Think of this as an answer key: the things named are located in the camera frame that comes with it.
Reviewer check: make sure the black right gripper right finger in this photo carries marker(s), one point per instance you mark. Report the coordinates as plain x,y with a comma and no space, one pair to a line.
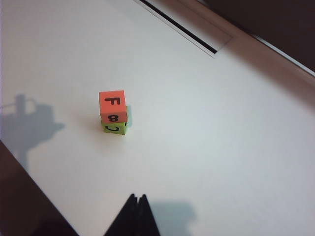
147,218

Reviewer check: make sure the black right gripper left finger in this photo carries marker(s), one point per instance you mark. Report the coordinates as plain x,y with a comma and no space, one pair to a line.
124,218

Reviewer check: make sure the orange letter block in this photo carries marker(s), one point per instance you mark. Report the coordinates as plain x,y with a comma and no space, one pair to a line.
112,105

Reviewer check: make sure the green letter block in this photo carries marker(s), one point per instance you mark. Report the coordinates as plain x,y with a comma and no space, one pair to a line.
115,129

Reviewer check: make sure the wide grey desk divider panel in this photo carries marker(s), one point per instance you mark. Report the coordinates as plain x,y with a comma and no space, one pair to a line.
275,22

